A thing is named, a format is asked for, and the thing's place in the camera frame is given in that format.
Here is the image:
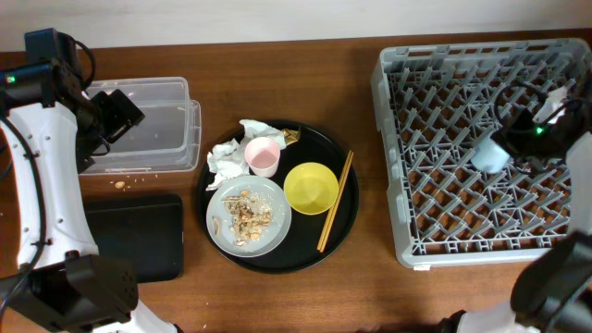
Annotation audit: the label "light blue cup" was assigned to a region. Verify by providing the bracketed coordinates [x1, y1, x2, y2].
[471, 134, 510, 174]

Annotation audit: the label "pink cup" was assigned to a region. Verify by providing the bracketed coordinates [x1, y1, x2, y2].
[244, 137, 280, 178]

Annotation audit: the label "yellow bowl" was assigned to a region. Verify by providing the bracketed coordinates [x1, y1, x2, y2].
[283, 162, 339, 216]

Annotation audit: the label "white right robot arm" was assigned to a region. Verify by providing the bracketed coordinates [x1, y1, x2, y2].
[435, 80, 591, 332]

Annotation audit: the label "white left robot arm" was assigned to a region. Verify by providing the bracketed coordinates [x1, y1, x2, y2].
[1, 29, 177, 332]

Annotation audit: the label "grey dishwasher rack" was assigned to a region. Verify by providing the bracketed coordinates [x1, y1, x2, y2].
[371, 38, 591, 269]

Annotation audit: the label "clear plastic bin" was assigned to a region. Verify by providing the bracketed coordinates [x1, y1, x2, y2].
[83, 77, 202, 176]

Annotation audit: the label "black rectangular bin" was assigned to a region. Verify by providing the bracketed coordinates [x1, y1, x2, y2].
[84, 194, 184, 283]

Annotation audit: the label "crumpled white napkin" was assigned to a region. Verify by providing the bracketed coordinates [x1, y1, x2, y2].
[206, 119, 287, 191]

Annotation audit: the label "food scraps on plate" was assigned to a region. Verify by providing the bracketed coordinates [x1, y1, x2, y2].
[221, 190, 273, 247]

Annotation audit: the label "grey plate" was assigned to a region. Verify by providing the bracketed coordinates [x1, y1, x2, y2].
[205, 176, 292, 258]

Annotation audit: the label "wooden chopstick outer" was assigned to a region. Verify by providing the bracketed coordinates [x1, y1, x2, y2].
[316, 150, 354, 253]

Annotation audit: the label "gold foil wrapper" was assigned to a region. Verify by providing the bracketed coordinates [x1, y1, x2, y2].
[281, 129, 302, 146]

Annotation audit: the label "round black tray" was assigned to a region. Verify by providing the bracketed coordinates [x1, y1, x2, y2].
[215, 120, 359, 274]

